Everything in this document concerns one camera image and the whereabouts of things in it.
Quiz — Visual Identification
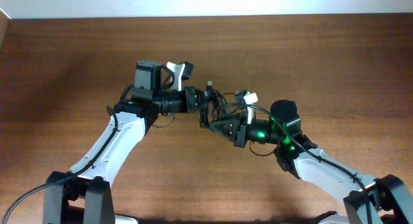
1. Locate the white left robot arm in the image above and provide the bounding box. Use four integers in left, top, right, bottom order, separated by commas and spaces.
43, 60, 202, 224

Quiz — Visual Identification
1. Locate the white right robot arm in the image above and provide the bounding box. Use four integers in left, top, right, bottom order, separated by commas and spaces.
209, 99, 412, 223

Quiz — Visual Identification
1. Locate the black USB cable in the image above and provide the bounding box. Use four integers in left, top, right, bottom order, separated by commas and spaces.
198, 80, 241, 128

